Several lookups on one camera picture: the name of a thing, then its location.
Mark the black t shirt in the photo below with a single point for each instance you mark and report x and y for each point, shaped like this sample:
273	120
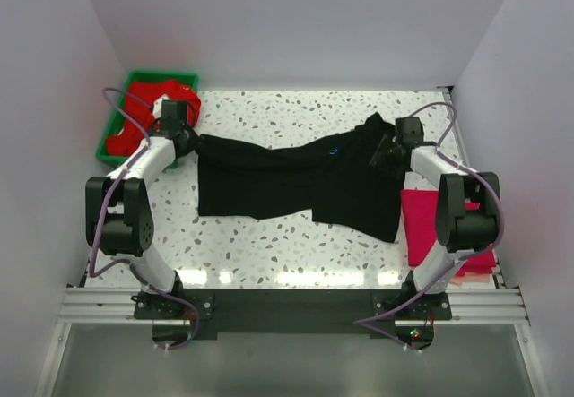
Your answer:
331	177

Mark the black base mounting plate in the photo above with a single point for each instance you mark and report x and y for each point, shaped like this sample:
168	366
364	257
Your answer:
205	314

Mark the folded pink t shirt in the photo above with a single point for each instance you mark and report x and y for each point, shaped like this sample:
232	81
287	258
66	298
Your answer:
470	278

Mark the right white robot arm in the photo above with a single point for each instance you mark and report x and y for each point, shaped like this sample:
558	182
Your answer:
468	217

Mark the green plastic tray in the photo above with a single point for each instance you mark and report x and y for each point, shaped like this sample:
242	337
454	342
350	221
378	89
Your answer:
119	116

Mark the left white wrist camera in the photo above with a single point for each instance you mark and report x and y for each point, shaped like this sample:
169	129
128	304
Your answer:
157	106

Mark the folded magenta t shirt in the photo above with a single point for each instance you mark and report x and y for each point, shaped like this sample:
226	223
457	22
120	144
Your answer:
419	213

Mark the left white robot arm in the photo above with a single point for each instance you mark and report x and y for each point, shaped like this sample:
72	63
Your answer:
118	212

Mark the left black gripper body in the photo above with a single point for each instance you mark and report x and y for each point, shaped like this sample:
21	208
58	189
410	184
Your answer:
188	139

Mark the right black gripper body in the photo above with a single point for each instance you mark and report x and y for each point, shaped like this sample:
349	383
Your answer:
384	155

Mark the red t shirt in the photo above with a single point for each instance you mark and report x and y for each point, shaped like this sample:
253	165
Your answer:
129	138

